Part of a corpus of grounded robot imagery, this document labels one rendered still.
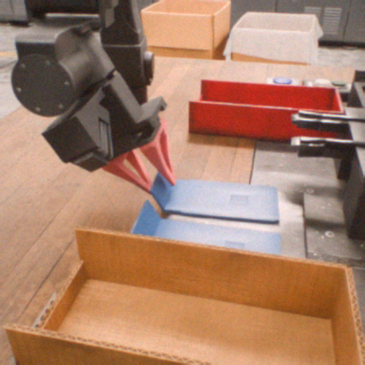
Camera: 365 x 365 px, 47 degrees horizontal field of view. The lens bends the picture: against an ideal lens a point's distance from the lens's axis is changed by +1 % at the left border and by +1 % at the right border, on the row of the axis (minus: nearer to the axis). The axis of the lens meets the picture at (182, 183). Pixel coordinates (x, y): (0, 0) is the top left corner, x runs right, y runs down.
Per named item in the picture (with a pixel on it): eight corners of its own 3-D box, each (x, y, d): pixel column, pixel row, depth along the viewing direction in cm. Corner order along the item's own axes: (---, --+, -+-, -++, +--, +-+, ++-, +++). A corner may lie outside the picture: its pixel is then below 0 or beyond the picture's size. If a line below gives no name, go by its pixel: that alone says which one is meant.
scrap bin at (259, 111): (200, 107, 83) (200, 78, 79) (331, 118, 78) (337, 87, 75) (187, 133, 73) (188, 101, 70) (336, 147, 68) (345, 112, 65)
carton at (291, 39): (238, 75, 339) (243, 9, 312) (314, 81, 324) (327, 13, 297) (219, 106, 283) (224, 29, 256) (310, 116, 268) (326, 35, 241)
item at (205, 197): (161, 180, 56) (160, 160, 54) (277, 190, 54) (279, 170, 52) (150, 210, 50) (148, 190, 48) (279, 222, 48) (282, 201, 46)
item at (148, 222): (146, 219, 48) (145, 199, 47) (279, 235, 46) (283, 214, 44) (128, 260, 43) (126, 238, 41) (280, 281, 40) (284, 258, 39)
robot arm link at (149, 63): (151, 54, 66) (156, 46, 70) (96, 53, 66) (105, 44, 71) (152, 93, 69) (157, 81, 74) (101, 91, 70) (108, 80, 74)
